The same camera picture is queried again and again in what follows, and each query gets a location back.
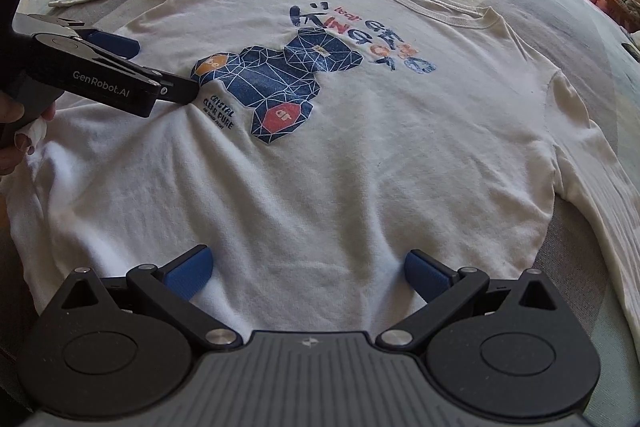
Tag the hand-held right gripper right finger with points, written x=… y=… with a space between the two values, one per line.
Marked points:
x=424 y=278

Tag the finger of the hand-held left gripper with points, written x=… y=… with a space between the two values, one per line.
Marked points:
x=117 y=46
x=180 y=91

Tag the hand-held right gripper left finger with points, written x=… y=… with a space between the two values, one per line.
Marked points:
x=190 y=276

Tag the white printed sweatshirt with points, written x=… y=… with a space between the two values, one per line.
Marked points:
x=350 y=157

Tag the person's left hand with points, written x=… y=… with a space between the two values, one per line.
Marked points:
x=10 y=159

